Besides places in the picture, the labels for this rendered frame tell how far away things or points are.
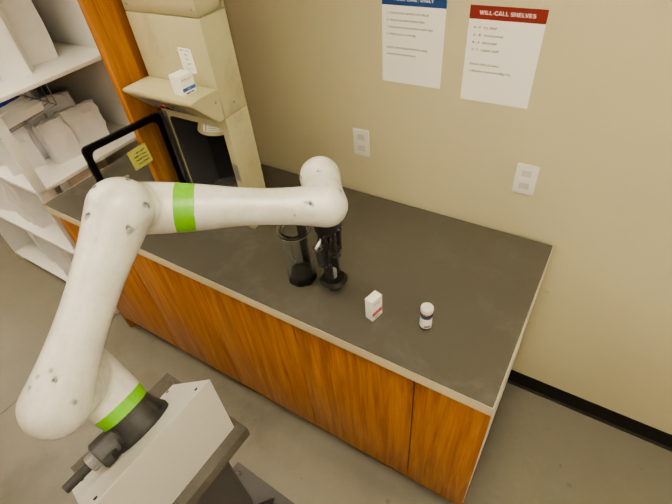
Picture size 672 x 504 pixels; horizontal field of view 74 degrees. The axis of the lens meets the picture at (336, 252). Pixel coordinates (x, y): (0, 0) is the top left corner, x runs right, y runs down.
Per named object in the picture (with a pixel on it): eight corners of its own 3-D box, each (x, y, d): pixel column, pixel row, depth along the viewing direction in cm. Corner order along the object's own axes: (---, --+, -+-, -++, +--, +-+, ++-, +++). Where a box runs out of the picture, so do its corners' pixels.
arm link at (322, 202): (196, 173, 105) (201, 211, 113) (192, 201, 97) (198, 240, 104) (346, 173, 112) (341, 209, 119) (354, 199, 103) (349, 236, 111)
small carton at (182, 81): (186, 88, 141) (180, 69, 137) (197, 91, 138) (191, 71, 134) (174, 94, 138) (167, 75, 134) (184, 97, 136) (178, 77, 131)
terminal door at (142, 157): (192, 201, 186) (159, 111, 158) (129, 242, 169) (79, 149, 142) (191, 200, 186) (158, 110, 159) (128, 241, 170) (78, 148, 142)
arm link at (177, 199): (106, 236, 96) (102, 179, 94) (123, 233, 108) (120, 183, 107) (194, 234, 99) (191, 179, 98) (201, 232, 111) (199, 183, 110)
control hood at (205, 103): (158, 103, 159) (148, 75, 152) (226, 119, 145) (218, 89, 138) (132, 117, 152) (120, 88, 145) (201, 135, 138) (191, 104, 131)
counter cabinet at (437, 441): (205, 257, 308) (160, 141, 246) (505, 385, 221) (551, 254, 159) (129, 326, 268) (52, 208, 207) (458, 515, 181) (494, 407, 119)
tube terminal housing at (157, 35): (234, 177, 206) (182, -10, 153) (291, 195, 192) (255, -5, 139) (196, 207, 191) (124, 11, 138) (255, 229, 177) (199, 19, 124)
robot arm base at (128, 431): (74, 506, 92) (52, 488, 91) (76, 488, 104) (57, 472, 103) (173, 405, 104) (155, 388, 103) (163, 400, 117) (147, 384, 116)
